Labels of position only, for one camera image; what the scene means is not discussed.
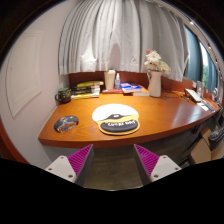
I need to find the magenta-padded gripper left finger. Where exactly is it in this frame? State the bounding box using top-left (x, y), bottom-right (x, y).
top-left (44, 143), bottom-right (95, 187)

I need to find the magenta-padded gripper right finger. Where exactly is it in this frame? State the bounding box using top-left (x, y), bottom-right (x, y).
top-left (133, 143), bottom-right (182, 186)

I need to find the black grey computer mouse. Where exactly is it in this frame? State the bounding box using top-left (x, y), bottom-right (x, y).
top-left (53, 115), bottom-right (80, 134)

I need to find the white yellow black mouse pad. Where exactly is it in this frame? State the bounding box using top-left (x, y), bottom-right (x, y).
top-left (91, 103), bottom-right (141, 136)

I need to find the dark mug with green inside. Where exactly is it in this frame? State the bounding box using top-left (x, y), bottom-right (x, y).
top-left (54, 87), bottom-right (73, 104)

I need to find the white yellow book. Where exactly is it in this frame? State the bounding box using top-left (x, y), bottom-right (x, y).
top-left (70, 92), bottom-right (101, 100)

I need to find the orange cover book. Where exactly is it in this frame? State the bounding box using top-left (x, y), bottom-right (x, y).
top-left (132, 87), bottom-right (151, 97)

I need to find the white flat device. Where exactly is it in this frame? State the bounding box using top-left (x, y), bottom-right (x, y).
top-left (184, 88), bottom-right (203, 103)

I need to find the black book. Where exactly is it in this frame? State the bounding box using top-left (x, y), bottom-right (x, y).
top-left (70, 84), bottom-right (102, 92)
top-left (70, 88), bottom-right (101, 95)

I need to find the white pitcher vase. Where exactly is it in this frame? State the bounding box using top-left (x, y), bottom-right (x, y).
top-left (146, 69), bottom-right (164, 98)

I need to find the blue cover book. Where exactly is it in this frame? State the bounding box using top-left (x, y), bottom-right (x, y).
top-left (119, 82), bottom-right (144, 94)

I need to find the yellow cover book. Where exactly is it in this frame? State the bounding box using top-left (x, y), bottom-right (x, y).
top-left (75, 80), bottom-right (105, 88)

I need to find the red book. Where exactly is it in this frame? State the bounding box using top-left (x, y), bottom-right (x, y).
top-left (101, 87), bottom-right (124, 94)

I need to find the clear spray bottle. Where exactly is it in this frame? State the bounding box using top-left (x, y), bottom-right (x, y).
top-left (114, 73), bottom-right (122, 90)

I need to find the cream tumbler with lid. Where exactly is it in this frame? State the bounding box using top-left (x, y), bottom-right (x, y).
top-left (103, 69), bottom-right (117, 90)

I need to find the white pink flower bunch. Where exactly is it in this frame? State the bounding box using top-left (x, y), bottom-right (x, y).
top-left (143, 49), bottom-right (172, 76)

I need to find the window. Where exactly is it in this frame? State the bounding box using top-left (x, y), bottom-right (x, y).
top-left (184, 25), bottom-right (221, 94)

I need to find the white pleated curtain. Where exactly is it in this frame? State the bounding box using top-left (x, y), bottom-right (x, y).
top-left (58, 0), bottom-right (190, 83)

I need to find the black cable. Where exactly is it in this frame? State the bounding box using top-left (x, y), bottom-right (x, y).
top-left (162, 91), bottom-right (188, 100)

